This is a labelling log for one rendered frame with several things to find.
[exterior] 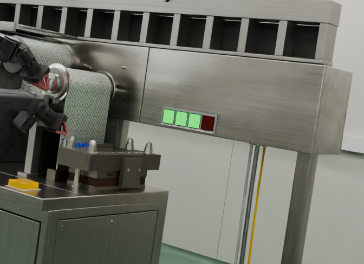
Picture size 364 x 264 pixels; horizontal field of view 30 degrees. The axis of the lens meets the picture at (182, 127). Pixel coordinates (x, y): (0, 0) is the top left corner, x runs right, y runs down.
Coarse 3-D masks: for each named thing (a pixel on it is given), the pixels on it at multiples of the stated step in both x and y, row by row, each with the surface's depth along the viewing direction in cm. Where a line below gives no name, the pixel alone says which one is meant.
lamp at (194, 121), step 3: (192, 114) 252; (195, 114) 252; (189, 117) 253; (192, 117) 252; (195, 117) 252; (198, 117) 251; (189, 120) 253; (192, 120) 252; (195, 120) 252; (198, 120) 251; (189, 123) 253; (192, 123) 252; (195, 123) 252; (198, 123) 251; (189, 126) 253; (192, 126) 252; (195, 126) 252; (198, 126) 251
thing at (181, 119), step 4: (180, 112) 256; (184, 112) 255; (176, 116) 257; (180, 116) 256; (184, 116) 255; (176, 120) 257; (180, 120) 255; (184, 120) 254; (176, 124) 257; (180, 124) 255; (184, 124) 254
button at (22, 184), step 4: (12, 180) 221; (16, 180) 222; (20, 180) 223; (24, 180) 224; (28, 180) 225; (8, 184) 222; (12, 184) 221; (16, 184) 220; (20, 184) 219; (24, 184) 219; (28, 184) 220; (32, 184) 222; (36, 184) 223; (20, 188) 219; (24, 188) 219; (28, 188) 220; (32, 188) 222; (36, 188) 223
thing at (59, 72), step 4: (52, 68) 249; (56, 68) 248; (52, 72) 249; (56, 72) 248; (60, 72) 247; (60, 76) 247; (64, 76) 246; (64, 80) 246; (64, 84) 246; (60, 88) 247; (64, 88) 246; (44, 92) 251; (56, 92) 248; (60, 92) 246; (52, 96) 249; (56, 96) 248
